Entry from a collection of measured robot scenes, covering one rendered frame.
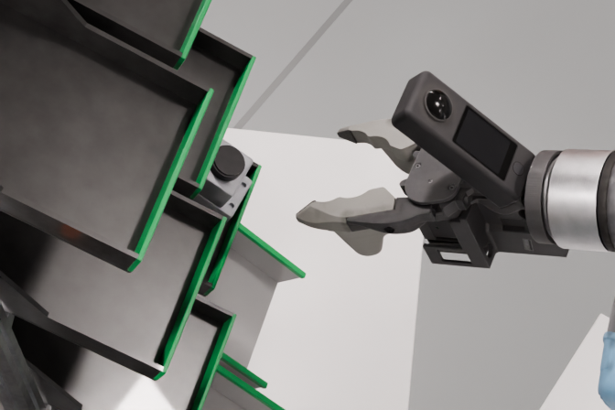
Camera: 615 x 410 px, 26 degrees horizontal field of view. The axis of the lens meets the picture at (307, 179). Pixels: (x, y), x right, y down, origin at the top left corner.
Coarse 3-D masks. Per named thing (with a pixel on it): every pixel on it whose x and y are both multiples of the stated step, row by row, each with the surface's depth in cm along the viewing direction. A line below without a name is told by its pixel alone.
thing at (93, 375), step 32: (192, 320) 112; (224, 320) 113; (32, 352) 106; (64, 352) 107; (192, 352) 111; (64, 384) 106; (96, 384) 107; (128, 384) 108; (160, 384) 109; (192, 384) 110
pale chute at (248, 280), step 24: (240, 240) 133; (240, 264) 135; (264, 264) 136; (288, 264) 134; (216, 288) 132; (240, 288) 134; (264, 288) 137; (240, 312) 134; (264, 312) 136; (240, 336) 133; (240, 360) 133; (264, 384) 129
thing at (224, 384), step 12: (216, 372) 124; (228, 372) 124; (216, 384) 126; (228, 384) 125; (240, 384) 124; (216, 396) 127; (228, 396) 128; (240, 396) 127; (252, 396) 126; (264, 396) 126; (0, 408) 110; (204, 408) 126; (216, 408) 127; (228, 408) 128; (240, 408) 129; (252, 408) 128; (264, 408) 128; (276, 408) 127
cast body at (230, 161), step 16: (224, 144) 114; (224, 160) 113; (240, 160) 113; (208, 176) 113; (224, 176) 112; (240, 176) 114; (208, 192) 114; (224, 192) 113; (240, 192) 117; (208, 208) 116; (224, 208) 116
